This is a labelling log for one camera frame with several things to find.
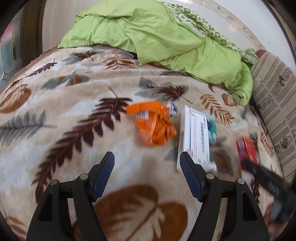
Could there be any green quilt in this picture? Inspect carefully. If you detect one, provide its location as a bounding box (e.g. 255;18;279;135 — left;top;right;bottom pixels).
59;1;258;106

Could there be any teal small packet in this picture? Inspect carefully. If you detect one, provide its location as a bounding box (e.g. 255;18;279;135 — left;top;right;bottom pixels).
207;119;217;144

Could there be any leaf pattern blanket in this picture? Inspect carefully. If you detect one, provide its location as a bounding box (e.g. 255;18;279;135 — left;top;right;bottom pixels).
1;45;282;240

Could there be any white medicine box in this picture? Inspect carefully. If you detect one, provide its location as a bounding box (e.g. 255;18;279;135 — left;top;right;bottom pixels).
177;105;217;172

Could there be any red cigarette pack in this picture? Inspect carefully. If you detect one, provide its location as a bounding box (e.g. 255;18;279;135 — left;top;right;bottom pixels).
236;136;258;164

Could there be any orange snack wrapper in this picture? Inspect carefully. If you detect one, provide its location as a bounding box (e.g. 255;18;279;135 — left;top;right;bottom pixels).
126;100;178;146

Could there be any striped floral cushion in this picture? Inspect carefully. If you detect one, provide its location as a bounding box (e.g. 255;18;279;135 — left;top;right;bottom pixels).
251;50;295;183

